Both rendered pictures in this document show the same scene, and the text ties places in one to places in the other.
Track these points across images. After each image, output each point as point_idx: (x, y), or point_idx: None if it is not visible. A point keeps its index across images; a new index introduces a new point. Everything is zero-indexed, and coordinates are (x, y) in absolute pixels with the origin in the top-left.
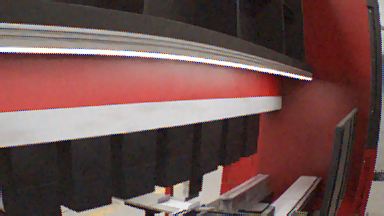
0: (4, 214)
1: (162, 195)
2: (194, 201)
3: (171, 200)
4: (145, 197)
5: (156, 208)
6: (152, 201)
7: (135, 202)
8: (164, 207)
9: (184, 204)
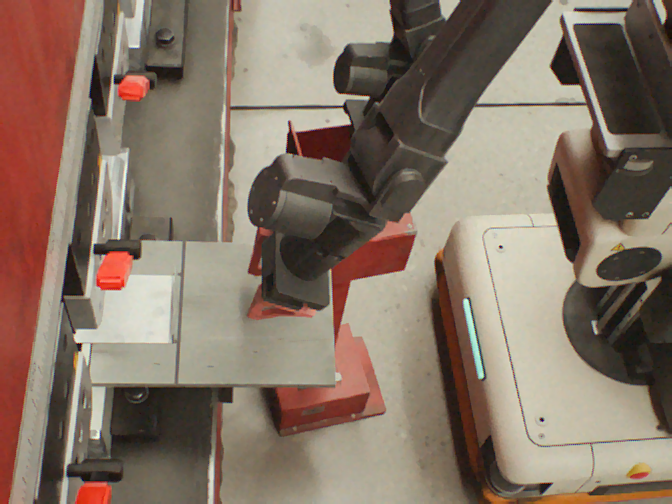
0: (587, 164)
1: (217, 372)
2: (98, 373)
3: (162, 333)
4: (241, 310)
5: (159, 241)
6: (202, 288)
7: (231, 244)
8: (145, 260)
9: (109, 318)
